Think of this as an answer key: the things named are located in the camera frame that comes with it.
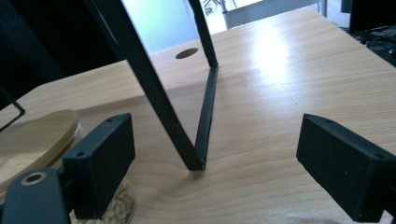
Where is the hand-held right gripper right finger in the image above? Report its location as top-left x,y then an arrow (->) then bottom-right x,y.
295,113 -> 396,223

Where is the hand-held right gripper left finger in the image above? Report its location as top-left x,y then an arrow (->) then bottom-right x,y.
62,112 -> 136,220

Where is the black floor cable by stand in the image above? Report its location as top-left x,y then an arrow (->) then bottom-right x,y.
353,26 -> 396,67

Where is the black low metal shelf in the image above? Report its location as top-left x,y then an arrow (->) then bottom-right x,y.
0,0 -> 219,172

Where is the white desk frame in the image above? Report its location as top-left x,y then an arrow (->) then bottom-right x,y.
219,0 -> 329,31

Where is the black curtain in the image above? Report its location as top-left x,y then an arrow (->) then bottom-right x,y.
340,0 -> 396,35
0,0 -> 125,110

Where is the black cable bundle under desk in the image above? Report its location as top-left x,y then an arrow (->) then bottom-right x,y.
201,0 -> 226,17

